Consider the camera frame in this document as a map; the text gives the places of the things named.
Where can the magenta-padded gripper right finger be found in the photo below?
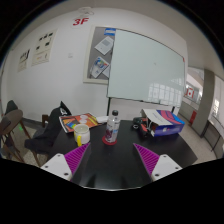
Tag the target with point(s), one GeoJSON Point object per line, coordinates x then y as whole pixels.
{"type": "Point", "coordinates": [153, 163]}

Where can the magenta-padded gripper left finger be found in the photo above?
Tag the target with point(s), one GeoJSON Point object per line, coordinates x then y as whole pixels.
{"type": "Point", "coordinates": [71, 160]}

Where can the clear plastic water bottle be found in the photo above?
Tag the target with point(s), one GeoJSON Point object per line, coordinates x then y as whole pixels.
{"type": "Point", "coordinates": [112, 128]}

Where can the black jacket with white print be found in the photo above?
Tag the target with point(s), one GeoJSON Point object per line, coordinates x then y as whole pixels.
{"type": "Point", "coordinates": [50, 133]}

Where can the colourful printed book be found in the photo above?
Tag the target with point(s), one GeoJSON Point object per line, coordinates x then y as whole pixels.
{"type": "Point", "coordinates": [75, 122]}

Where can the black and red power tool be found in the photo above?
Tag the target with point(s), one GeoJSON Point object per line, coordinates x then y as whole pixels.
{"type": "Point", "coordinates": [141, 126]}

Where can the flat round red coaster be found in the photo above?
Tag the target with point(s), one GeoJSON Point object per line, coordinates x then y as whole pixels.
{"type": "Point", "coordinates": [106, 141]}

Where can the white and blue cardboard box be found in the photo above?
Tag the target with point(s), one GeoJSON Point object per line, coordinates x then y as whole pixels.
{"type": "Point", "coordinates": [166, 122]}

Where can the wooden chair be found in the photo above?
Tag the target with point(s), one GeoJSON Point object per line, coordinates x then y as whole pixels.
{"type": "Point", "coordinates": [45, 119]}

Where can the large whiteboard on stand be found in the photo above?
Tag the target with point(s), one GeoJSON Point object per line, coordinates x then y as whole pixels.
{"type": "Point", "coordinates": [146, 66]}

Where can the grey framed notice board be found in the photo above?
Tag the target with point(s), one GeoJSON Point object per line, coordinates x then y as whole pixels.
{"type": "Point", "coordinates": [98, 56]}

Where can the small white wall poster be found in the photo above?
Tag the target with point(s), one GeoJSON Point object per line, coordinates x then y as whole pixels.
{"type": "Point", "coordinates": [23, 60]}

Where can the large white wall poster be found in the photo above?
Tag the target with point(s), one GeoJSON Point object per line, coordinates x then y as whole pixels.
{"type": "Point", "coordinates": [44, 48]}

